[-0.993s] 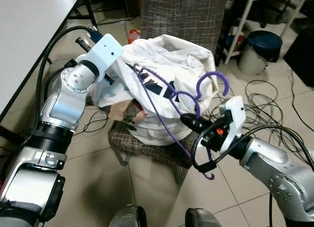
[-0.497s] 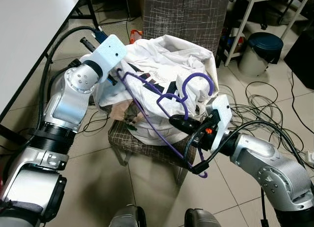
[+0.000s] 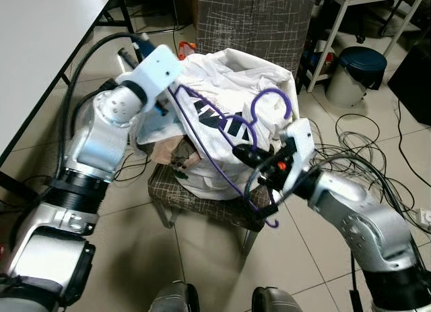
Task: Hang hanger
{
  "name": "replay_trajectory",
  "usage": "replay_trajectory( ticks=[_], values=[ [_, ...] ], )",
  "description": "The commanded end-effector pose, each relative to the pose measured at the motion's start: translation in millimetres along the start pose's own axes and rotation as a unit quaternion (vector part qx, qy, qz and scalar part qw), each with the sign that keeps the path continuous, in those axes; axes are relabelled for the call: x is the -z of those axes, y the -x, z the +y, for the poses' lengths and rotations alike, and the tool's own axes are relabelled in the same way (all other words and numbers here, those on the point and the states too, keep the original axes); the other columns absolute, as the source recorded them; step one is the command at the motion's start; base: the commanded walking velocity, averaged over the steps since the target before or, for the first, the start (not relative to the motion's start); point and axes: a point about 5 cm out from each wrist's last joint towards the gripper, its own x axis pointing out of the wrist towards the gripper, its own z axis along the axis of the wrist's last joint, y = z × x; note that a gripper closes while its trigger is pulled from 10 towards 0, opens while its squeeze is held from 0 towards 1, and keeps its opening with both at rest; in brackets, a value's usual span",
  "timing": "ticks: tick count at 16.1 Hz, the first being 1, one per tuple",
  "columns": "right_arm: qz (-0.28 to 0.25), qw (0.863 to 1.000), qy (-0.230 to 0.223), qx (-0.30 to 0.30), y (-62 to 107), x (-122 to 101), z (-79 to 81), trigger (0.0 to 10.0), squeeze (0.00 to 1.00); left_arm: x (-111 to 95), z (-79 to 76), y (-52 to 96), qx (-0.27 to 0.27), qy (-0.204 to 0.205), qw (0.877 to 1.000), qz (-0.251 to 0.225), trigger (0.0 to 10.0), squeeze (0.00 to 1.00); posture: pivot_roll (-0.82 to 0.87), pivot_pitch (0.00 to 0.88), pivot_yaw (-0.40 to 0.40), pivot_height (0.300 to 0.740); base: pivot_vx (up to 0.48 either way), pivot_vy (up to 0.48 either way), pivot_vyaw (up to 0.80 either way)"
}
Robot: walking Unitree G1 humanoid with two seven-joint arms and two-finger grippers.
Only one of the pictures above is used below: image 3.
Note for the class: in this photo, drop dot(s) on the white laundry bag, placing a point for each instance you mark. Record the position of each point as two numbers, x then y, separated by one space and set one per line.
209 187

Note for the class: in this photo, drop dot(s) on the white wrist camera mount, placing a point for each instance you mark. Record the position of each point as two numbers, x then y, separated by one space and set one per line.
301 140
151 73

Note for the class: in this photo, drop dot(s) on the grey left robot foot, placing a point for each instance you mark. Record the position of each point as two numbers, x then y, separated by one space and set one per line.
172 300

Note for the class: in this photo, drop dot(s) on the grey right robot foot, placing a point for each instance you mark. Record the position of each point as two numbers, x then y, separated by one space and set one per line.
276 302

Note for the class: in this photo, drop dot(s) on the patterned brown garment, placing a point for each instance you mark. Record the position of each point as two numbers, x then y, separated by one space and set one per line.
172 153

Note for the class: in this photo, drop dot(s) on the navy lid trash bin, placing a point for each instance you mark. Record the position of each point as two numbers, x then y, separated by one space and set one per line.
360 63

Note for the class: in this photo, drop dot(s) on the white table black legs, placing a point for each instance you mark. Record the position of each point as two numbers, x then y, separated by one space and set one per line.
40 42

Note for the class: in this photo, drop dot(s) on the black box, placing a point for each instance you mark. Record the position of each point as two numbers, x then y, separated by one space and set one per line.
412 83

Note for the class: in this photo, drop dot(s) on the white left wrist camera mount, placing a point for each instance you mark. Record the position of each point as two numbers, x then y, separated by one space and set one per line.
151 73

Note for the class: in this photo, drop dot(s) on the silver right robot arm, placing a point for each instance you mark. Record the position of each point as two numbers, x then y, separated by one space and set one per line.
370 231

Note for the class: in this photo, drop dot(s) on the white power strip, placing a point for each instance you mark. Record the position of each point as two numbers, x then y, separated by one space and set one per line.
425 219

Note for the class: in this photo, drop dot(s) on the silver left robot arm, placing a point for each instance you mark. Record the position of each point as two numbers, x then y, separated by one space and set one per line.
101 143

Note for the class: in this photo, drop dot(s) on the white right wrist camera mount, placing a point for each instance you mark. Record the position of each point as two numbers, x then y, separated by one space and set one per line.
301 140

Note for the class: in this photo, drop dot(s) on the purple clothes hanger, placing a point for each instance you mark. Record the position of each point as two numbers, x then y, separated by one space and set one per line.
275 89

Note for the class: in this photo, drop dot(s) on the grey robot foot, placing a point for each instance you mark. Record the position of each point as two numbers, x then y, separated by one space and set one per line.
276 302
172 300

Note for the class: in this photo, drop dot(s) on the brown plaid chair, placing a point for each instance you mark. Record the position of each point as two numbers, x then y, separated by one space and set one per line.
256 22

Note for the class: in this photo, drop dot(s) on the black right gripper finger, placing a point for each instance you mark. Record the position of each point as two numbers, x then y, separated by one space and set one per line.
254 162
249 150

